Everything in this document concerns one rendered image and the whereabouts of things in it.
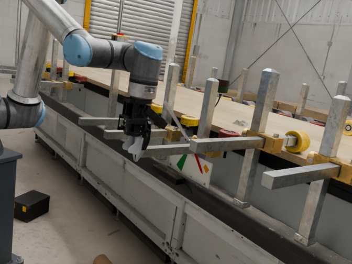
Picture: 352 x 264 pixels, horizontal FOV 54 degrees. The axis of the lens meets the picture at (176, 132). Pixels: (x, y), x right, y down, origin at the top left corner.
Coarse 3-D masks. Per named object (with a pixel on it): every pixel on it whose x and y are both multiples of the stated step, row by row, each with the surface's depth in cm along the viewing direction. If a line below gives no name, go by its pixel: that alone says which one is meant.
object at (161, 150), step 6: (180, 144) 126; (186, 144) 128; (150, 150) 115; (156, 150) 116; (162, 150) 118; (168, 150) 120; (174, 150) 122; (180, 150) 123; (186, 150) 125; (228, 150) 139; (144, 156) 114; (150, 156) 116; (156, 156) 117
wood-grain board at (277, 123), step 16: (96, 80) 245; (128, 80) 279; (128, 96) 207; (160, 96) 214; (176, 96) 226; (192, 96) 239; (176, 112) 172; (192, 112) 175; (224, 112) 192; (240, 112) 201; (224, 128) 147; (240, 128) 152; (272, 128) 165; (288, 128) 172; (304, 128) 180; (320, 128) 188; (320, 144) 146; (288, 160) 122; (304, 160) 117
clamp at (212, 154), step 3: (192, 138) 138; (195, 138) 136; (198, 138) 135; (204, 153) 132; (207, 153) 131; (210, 153) 129; (213, 153) 129; (216, 153) 130; (219, 153) 131; (210, 156) 129; (213, 156) 129; (216, 156) 130; (219, 156) 132
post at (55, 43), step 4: (56, 40) 260; (52, 44) 263; (56, 44) 261; (52, 48) 263; (56, 48) 262; (52, 52) 263; (56, 52) 263; (52, 56) 263; (56, 56) 264; (52, 60) 263; (56, 60) 264; (52, 64) 264; (56, 64) 265; (52, 68) 264; (56, 68) 266; (52, 72) 265; (56, 72) 267; (52, 76) 266; (52, 88) 269; (52, 92) 269
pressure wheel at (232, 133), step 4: (220, 132) 138; (224, 132) 136; (228, 132) 138; (232, 132) 140; (236, 132) 140; (220, 136) 137; (224, 136) 136; (228, 136) 135; (232, 136) 135; (236, 136) 136; (224, 152) 140; (224, 156) 140
